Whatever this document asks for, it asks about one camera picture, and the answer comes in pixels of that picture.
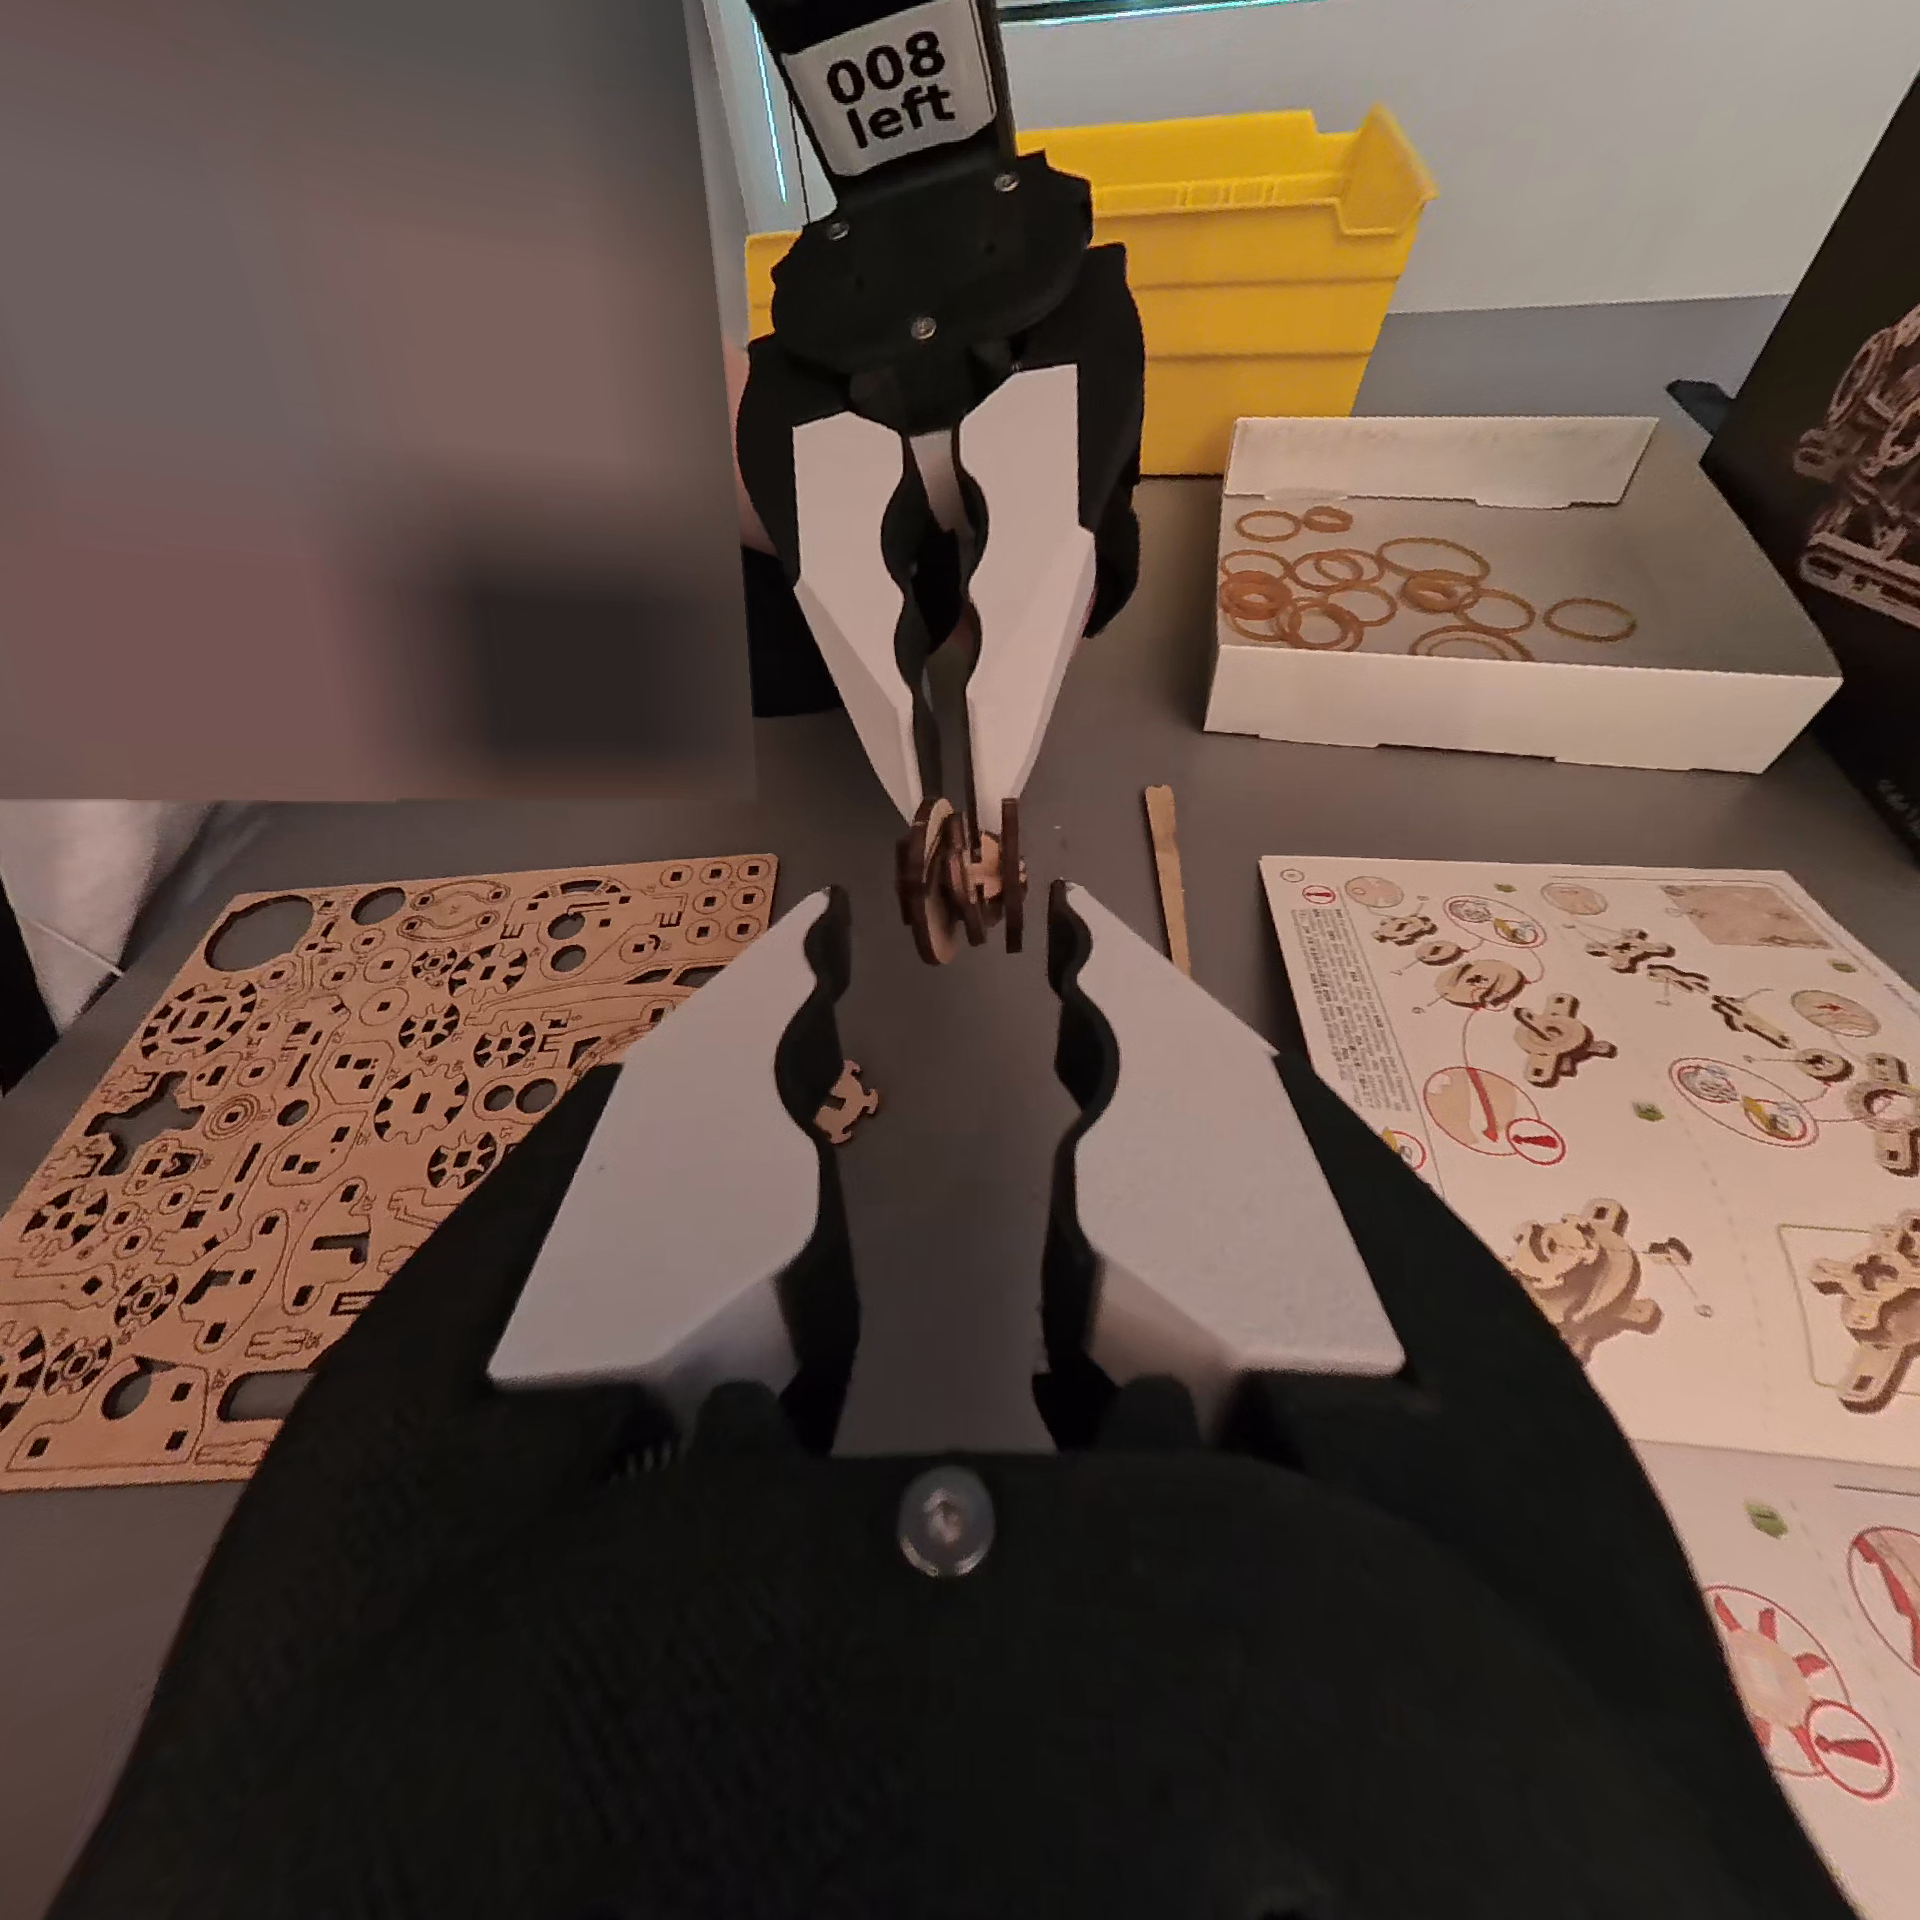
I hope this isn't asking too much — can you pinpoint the dark model kit box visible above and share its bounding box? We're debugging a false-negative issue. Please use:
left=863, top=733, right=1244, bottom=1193
left=1697, top=116, right=1920, bottom=846

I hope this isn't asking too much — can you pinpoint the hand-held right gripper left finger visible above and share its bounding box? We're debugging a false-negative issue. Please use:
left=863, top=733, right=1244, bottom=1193
left=484, top=884, right=887, bottom=1454

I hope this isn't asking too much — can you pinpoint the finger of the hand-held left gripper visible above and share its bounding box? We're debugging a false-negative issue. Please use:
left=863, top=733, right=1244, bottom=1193
left=791, top=420, right=962, bottom=817
left=936, top=364, right=1096, bottom=827

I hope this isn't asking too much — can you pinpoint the white cardboard box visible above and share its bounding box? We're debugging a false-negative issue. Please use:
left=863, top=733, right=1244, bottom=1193
left=1201, top=416, right=1845, bottom=776

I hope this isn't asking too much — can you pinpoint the yellow plastic bin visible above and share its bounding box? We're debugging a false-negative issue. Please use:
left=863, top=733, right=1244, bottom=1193
left=744, top=102, right=1440, bottom=481

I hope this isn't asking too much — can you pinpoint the laser-cut wooden parts sheet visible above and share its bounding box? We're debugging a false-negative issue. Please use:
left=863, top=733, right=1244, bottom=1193
left=0, top=853, right=783, bottom=1495

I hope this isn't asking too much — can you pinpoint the black quilted pad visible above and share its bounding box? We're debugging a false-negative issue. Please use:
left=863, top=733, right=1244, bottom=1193
left=744, top=563, right=860, bottom=720

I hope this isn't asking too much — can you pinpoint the tapered wooden stick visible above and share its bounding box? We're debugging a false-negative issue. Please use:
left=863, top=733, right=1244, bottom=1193
left=1143, top=784, right=1196, bottom=980

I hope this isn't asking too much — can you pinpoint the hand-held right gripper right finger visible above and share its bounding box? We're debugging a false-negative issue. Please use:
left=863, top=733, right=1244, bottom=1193
left=1030, top=881, right=1407, bottom=1454

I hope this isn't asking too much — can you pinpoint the pile of rubber bands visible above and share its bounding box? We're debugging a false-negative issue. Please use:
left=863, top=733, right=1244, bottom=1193
left=1218, top=503, right=1637, bottom=662

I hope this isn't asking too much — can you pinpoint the illustrated instruction booklet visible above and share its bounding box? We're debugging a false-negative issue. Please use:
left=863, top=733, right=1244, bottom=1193
left=1257, top=855, right=1920, bottom=1848

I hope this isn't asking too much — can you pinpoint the wooden model assembly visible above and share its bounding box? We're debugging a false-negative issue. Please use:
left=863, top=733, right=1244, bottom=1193
left=894, top=795, right=1030, bottom=969

